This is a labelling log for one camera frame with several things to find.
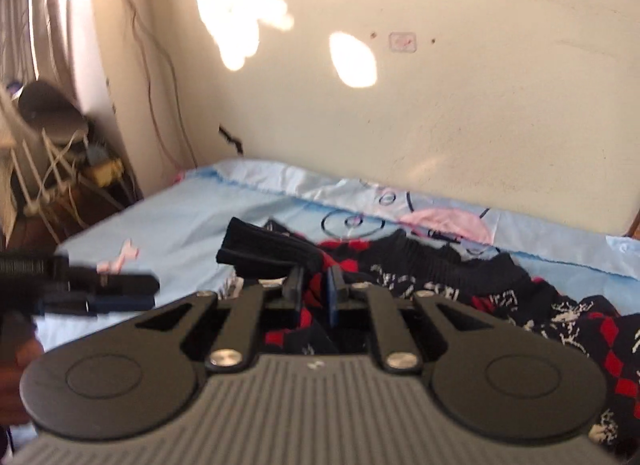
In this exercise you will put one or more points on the yellow box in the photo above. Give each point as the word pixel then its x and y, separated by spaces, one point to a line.
pixel 105 172

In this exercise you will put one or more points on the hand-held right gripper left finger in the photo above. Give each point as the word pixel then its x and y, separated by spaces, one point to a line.
pixel 296 292

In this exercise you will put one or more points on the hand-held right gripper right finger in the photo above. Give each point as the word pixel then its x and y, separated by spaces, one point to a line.
pixel 332 295

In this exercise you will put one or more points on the light blue printed bed sheet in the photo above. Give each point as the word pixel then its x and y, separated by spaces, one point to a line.
pixel 170 230

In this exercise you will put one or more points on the person's left hand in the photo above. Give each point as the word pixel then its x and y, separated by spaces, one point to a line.
pixel 22 360

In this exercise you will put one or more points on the navy red patterned knit sweater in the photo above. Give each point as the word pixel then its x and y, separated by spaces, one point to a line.
pixel 500 295

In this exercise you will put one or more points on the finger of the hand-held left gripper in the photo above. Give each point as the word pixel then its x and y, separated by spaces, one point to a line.
pixel 120 283
pixel 115 304

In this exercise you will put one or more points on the dark grey chair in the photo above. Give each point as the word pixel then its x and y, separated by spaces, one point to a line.
pixel 50 110

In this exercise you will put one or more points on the small wall sticker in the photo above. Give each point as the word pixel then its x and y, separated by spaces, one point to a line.
pixel 403 41

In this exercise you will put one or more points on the pale window curtain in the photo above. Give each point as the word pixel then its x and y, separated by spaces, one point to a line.
pixel 55 15

